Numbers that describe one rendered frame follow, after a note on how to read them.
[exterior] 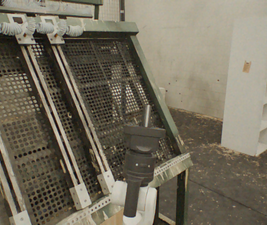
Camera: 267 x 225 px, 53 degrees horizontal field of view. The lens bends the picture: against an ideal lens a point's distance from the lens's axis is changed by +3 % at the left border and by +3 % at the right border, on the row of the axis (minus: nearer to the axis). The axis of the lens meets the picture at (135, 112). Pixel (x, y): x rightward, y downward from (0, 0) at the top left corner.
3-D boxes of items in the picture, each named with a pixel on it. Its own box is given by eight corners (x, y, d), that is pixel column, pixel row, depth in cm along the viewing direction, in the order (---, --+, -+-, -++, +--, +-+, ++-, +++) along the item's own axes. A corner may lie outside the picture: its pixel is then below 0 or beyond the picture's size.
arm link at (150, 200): (158, 184, 76) (154, 221, 81) (127, 177, 78) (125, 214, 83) (154, 198, 70) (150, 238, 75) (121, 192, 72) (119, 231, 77)
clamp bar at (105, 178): (101, 196, 163) (124, 190, 146) (34, 26, 178) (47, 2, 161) (113, 189, 170) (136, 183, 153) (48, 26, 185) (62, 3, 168)
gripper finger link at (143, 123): (149, 105, 73) (145, 127, 73) (146, 105, 76) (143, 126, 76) (143, 104, 73) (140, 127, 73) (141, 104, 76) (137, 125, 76)
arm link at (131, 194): (156, 167, 79) (151, 206, 79) (122, 161, 81) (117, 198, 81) (151, 177, 67) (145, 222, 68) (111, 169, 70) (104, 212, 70)
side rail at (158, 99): (172, 157, 223) (182, 154, 215) (122, 42, 237) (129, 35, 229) (178, 154, 229) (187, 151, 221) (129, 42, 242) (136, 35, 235)
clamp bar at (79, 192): (73, 211, 150) (95, 206, 133) (2, 24, 164) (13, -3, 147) (88, 203, 157) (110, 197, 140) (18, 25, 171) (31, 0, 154)
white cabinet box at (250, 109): (255, 157, 420) (276, 15, 363) (220, 146, 460) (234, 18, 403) (271, 146, 460) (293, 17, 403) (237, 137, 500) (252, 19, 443)
